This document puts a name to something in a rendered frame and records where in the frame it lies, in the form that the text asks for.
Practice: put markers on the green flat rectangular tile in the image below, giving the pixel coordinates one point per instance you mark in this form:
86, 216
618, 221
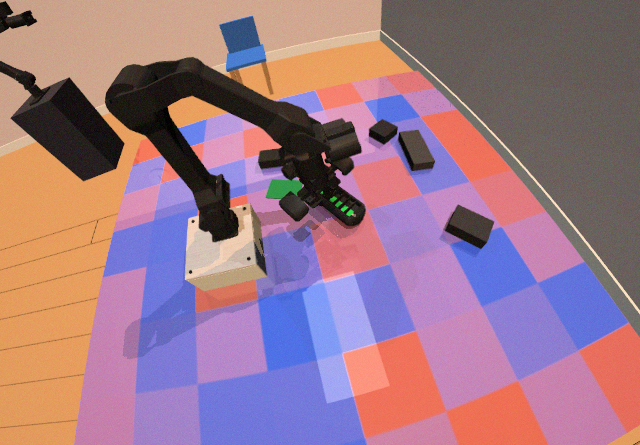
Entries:
279, 188

